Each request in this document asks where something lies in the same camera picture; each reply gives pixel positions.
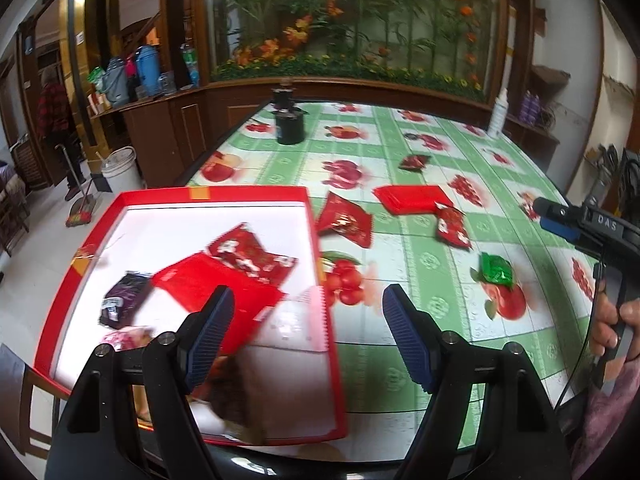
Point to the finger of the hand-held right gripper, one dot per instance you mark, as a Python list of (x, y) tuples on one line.
[(550, 207), (557, 227)]

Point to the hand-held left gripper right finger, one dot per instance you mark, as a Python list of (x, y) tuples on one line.
[(407, 337)]

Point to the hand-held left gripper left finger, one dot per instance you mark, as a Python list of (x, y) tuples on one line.
[(210, 332)]

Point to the plain red snack packet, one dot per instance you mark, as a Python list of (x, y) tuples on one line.
[(412, 199), (200, 280)]

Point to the dark red patterned snack packet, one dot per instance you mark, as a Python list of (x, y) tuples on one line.
[(240, 395)]

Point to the pink and white snack packet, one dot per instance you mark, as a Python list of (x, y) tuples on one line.
[(127, 338)]

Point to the red white-flower snack packet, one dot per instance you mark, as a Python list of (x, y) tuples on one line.
[(250, 257)]

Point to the dark purple snack packet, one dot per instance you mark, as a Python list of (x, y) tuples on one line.
[(122, 302)]

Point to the red tray with white inside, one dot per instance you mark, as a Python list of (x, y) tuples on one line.
[(165, 220)]

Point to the person's right forearm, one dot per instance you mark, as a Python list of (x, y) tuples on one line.
[(610, 410)]

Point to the person's right hand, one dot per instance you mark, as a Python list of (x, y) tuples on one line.
[(602, 332)]

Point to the green snack packet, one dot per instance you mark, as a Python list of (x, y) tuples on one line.
[(495, 271)]

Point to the green fruit print tablecloth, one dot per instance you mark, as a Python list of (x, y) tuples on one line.
[(430, 260)]

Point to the red flower print snack packet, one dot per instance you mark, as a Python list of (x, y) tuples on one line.
[(452, 227)]

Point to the white spray bottle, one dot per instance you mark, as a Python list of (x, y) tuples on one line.
[(498, 117)]

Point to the red gold print snack packet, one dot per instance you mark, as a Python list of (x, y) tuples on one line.
[(345, 220)]

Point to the small dark red snack packet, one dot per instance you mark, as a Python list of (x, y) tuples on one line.
[(414, 163)]

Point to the red bristle broom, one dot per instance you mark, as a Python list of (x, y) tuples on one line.
[(80, 212)]

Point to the white plastic bucket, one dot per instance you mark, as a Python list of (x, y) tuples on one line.
[(122, 169)]

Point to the wooden chair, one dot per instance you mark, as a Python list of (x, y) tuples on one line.
[(30, 400)]

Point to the wooden sideboard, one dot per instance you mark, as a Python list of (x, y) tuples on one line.
[(165, 130)]

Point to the black canister with stand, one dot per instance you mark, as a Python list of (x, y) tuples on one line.
[(290, 122)]

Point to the wicker chair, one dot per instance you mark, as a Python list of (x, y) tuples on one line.
[(27, 160)]

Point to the clear glass cup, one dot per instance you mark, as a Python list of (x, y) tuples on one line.
[(167, 83)]

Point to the artificial flower glass display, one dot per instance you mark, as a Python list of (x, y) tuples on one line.
[(360, 25)]

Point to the grey thermos jug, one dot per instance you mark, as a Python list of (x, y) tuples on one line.
[(116, 82)]

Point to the green plastic bottle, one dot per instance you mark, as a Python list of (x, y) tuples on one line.
[(189, 62)]

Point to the blue thermos jug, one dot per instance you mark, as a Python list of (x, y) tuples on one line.
[(147, 67)]

